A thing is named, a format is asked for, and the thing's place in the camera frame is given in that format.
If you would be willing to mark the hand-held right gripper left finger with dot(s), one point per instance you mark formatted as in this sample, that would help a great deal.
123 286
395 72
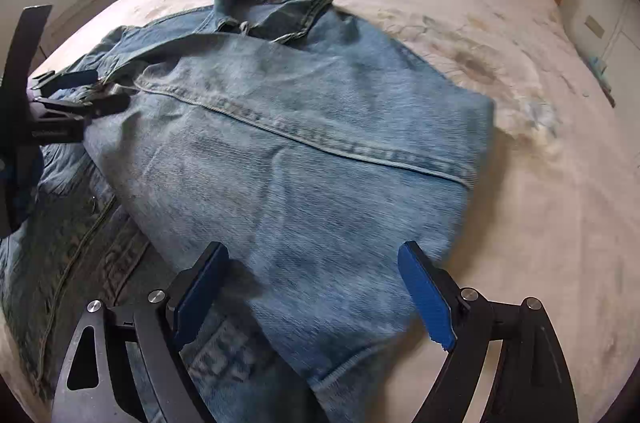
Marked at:
200 298

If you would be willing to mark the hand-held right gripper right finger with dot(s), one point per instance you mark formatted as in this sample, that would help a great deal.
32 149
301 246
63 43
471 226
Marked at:
430 298

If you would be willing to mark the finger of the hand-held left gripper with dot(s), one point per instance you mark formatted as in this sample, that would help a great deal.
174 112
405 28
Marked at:
70 79
107 104

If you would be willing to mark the blue denim jeans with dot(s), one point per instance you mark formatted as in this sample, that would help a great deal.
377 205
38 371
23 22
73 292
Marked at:
300 183

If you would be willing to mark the floral bedspread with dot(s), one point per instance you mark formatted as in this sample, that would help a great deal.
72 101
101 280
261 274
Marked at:
525 228

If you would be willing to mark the white cabinet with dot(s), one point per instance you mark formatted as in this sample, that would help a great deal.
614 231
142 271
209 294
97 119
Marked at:
622 48

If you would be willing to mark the wall socket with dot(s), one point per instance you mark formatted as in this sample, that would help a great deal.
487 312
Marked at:
595 27

